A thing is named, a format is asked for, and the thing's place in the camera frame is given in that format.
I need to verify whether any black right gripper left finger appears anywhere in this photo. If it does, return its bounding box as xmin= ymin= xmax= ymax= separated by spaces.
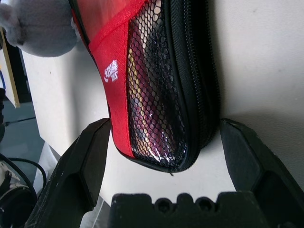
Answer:
xmin=25 ymin=118 xmax=112 ymax=228

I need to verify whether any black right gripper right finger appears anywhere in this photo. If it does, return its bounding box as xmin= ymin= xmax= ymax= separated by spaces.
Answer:
xmin=219 ymin=118 xmax=304 ymax=228

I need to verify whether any black and red paddle case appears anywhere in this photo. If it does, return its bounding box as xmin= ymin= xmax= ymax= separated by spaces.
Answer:
xmin=68 ymin=0 xmax=220 ymax=172

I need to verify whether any grey plush zipper charm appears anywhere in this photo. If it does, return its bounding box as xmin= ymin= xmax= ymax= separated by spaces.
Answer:
xmin=0 ymin=0 xmax=80 ymax=58

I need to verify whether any white board with wooden edge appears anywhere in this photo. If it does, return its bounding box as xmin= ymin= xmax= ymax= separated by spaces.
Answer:
xmin=0 ymin=26 xmax=22 ymax=108

